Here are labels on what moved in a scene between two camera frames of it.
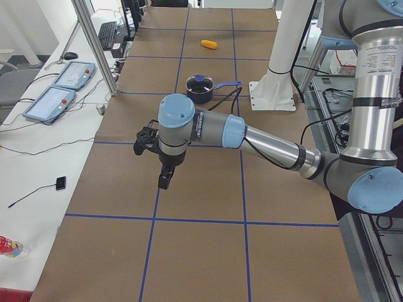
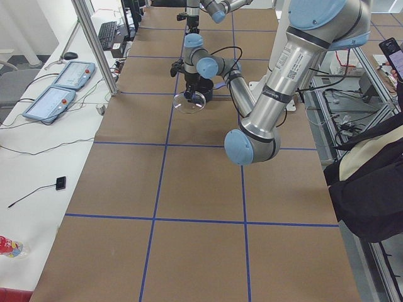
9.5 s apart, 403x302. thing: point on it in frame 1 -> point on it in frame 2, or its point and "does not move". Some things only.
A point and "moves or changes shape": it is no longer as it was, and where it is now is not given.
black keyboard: [106, 33] does not move
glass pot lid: [199, 83] moves or changes shape
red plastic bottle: [13, 249] does not move
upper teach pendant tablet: [75, 75] does not move
